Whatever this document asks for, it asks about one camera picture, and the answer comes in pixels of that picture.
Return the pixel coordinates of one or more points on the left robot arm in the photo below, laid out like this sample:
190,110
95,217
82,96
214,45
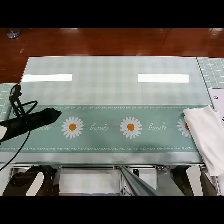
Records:
36,118

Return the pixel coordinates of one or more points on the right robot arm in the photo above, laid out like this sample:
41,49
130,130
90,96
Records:
181,180

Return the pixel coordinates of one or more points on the white garment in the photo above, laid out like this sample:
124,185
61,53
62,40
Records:
206,133

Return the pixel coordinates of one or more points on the silver frame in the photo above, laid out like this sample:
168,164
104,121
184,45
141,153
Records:
140,187

